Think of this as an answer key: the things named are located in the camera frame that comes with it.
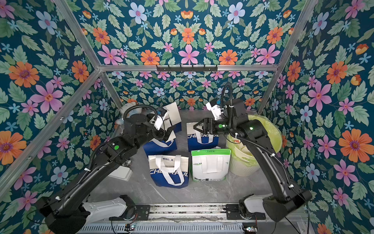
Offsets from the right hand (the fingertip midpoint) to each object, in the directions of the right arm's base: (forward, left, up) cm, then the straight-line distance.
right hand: (203, 123), depth 63 cm
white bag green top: (-9, -4, -22) cm, 24 cm away
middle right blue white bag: (+7, +3, -22) cm, 23 cm away
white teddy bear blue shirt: (+34, +54, -27) cm, 69 cm away
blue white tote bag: (-16, +15, -16) cm, 27 cm away
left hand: (+3, +16, 0) cm, 16 cm away
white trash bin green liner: (-9, -18, -12) cm, 24 cm away
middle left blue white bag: (+2, +28, -23) cm, 36 cm away
